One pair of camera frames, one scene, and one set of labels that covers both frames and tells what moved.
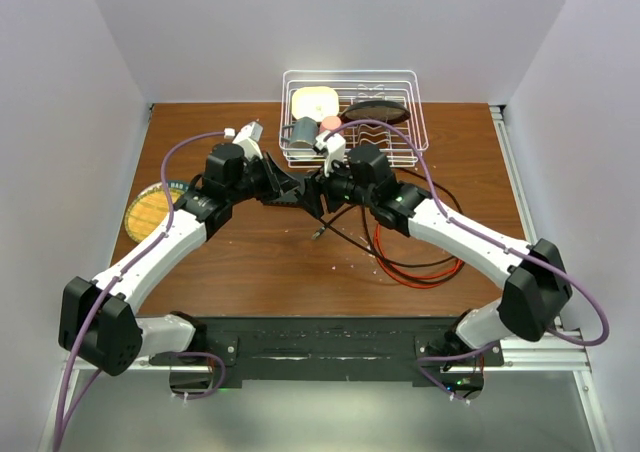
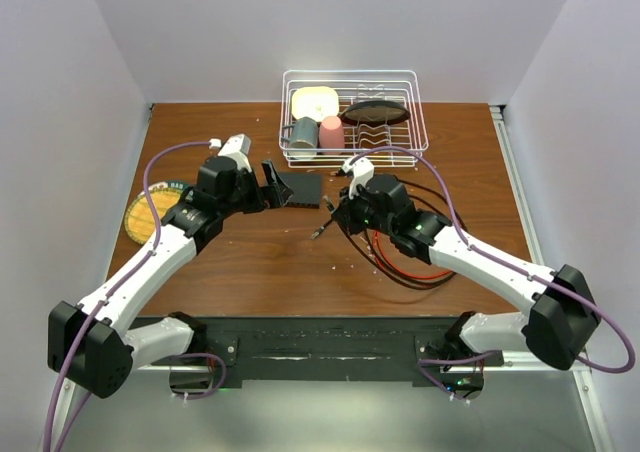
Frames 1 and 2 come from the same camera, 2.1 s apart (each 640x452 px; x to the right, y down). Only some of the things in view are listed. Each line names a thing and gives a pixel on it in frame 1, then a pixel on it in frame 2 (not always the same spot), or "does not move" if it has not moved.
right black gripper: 312,194 → 345,211
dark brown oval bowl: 378,110 does not move
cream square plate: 318,102 does not move
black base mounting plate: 327,348 does not move
